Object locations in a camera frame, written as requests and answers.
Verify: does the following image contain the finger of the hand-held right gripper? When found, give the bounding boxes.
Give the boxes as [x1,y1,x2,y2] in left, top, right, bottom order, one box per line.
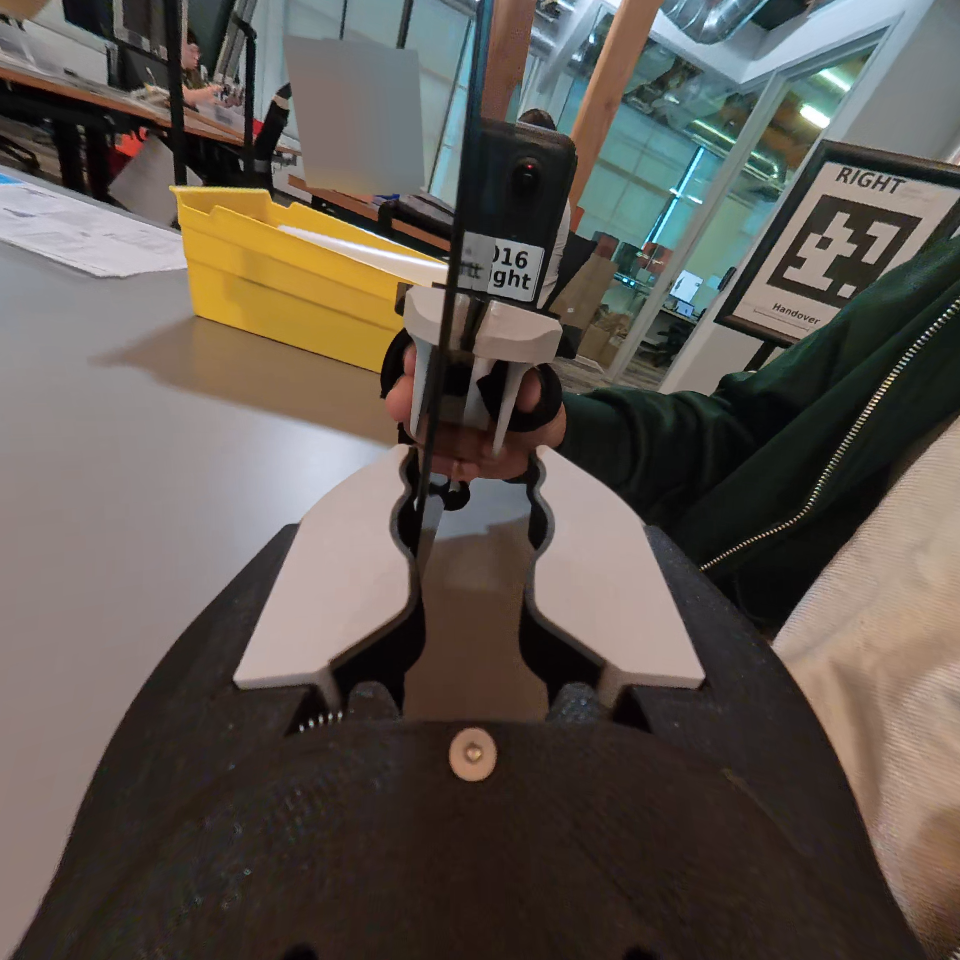
[480,303,565,460]
[405,288,453,445]

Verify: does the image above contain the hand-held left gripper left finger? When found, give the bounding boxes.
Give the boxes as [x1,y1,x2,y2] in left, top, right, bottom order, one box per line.
[234,444,425,689]

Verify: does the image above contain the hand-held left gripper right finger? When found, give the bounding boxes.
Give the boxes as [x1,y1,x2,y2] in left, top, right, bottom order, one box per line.
[522,447,706,691]

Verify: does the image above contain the black cable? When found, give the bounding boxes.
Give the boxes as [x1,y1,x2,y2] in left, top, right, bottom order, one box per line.
[414,0,496,582]

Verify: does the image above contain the white bottle black lid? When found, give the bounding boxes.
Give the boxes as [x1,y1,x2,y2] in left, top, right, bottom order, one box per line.
[277,223,445,288]

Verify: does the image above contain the yellow plastic bin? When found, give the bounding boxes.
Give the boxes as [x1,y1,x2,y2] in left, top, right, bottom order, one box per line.
[171,186,453,374]

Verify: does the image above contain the person's right forearm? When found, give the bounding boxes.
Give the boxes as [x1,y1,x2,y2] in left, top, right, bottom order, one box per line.
[555,247,960,624]

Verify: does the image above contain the grey desk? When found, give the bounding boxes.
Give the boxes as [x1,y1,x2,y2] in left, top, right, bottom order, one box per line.
[0,168,661,960]

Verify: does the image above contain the wooden background desk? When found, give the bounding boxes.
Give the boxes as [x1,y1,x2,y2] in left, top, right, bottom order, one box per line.
[0,63,301,162]

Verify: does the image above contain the person's right hand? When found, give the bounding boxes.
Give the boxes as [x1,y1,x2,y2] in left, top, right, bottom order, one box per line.
[388,348,569,483]

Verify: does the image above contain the brown cardboard box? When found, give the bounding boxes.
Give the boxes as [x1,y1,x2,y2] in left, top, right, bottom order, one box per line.
[558,253,622,365]

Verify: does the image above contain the wooden pillar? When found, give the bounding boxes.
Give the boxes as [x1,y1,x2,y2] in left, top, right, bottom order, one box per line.
[480,0,537,125]
[570,0,663,205]

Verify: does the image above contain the framed marker sign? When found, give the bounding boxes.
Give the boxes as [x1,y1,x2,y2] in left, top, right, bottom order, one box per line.
[716,138,960,348]

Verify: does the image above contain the blue white printed sheet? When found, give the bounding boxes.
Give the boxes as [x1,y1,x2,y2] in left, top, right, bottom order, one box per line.
[0,172,189,279]

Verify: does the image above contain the silver ventilation duct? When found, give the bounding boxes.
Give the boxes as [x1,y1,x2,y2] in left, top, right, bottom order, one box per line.
[660,0,815,45]

